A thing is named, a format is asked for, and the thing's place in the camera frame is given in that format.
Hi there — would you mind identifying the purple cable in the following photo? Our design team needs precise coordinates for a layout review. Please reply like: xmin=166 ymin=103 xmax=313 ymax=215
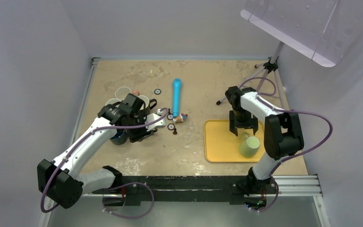
xmin=40 ymin=107 xmax=170 ymax=219
xmin=238 ymin=77 xmax=334 ymax=214

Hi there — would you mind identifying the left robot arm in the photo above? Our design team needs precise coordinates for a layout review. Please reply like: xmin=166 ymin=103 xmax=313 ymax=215
xmin=37 ymin=94 xmax=169 ymax=213

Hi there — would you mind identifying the pink ceramic mug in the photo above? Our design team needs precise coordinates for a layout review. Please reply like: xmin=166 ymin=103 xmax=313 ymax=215
xmin=115 ymin=87 xmax=139 ymax=100

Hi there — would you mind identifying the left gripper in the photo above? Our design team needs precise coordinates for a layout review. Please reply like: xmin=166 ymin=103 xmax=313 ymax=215
xmin=123 ymin=113 xmax=154 ymax=142

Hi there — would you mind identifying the black ceramic mug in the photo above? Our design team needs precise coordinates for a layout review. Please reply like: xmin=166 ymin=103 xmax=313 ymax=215
xmin=138 ymin=95 xmax=157 ymax=114

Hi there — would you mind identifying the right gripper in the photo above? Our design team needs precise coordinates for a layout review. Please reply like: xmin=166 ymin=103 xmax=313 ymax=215
xmin=230 ymin=107 xmax=258 ymax=135

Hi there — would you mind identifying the translucent perforated panel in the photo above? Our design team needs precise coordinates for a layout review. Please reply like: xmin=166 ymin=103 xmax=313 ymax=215
xmin=241 ymin=0 xmax=363 ymax=68

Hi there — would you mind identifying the blue toy microphone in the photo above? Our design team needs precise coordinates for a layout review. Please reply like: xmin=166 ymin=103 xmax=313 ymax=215
xmin=173 ymin=78 xmax=182 ymax=117

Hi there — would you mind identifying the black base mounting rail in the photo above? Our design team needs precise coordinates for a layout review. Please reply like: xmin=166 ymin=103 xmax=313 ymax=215
xmin=93 ymin=175 xmax=277 ymax=208

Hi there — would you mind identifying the grey teal ceramic mug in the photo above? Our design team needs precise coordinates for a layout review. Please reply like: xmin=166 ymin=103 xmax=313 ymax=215
xmin=105 ymin=98 xmax=121 ymax=105

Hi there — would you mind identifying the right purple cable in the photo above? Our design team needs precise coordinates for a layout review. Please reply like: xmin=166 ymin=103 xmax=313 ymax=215
xmin=238 ymin=77 xmax=334 ymax=214

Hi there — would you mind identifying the yellow plastic tray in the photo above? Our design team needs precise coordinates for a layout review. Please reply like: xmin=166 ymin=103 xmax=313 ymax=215
xmin=204 ymin=120 xmax=265 ymax=163

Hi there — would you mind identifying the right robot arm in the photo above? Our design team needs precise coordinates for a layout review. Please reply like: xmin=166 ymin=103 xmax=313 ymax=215
xmin=225 ymin=86 xmax=304 ymax=192

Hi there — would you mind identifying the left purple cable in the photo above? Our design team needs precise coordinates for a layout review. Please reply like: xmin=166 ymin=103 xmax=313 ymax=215
xmin=40 ymin=107 xmax=170 ymax=219

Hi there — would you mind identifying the dark blue ceramic mug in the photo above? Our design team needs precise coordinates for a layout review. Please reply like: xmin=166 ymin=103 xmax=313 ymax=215
xmin=110 ymin=130 xmax=128 ymax=145

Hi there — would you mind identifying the light green ceramic mug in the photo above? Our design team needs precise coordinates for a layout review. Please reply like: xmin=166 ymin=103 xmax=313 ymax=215
xmin=239 ymin=132 xmax=260 ymax=158

